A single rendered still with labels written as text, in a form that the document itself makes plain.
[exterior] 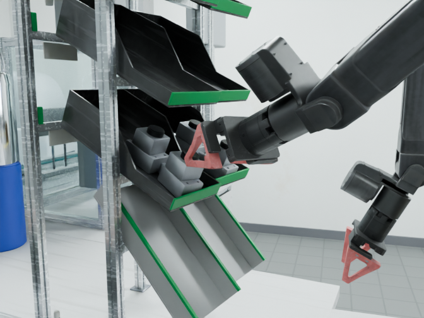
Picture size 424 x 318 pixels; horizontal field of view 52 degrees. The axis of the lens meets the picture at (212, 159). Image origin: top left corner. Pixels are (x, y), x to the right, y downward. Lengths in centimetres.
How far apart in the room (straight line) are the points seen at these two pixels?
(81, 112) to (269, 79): 37
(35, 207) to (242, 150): 41
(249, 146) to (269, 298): 60
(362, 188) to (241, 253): 29
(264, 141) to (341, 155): 338
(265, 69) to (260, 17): 347
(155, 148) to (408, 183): 48
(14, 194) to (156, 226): 76
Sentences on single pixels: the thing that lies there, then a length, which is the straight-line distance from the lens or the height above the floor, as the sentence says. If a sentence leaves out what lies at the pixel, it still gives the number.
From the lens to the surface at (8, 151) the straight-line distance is 149.
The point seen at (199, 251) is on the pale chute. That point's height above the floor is 107.
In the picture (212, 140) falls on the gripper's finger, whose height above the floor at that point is 130.
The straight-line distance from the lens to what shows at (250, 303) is 111.
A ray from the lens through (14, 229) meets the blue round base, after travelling 154.
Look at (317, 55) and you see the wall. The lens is 393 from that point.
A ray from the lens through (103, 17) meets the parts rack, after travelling 70.
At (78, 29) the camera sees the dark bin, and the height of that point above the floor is 147.
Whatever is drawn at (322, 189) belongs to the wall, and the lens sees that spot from 403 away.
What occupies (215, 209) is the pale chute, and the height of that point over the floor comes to 111.
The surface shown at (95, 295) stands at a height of 86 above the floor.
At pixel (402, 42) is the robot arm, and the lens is 46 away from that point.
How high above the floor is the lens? 138
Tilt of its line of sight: 10 degrees down
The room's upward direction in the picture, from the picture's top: straight up
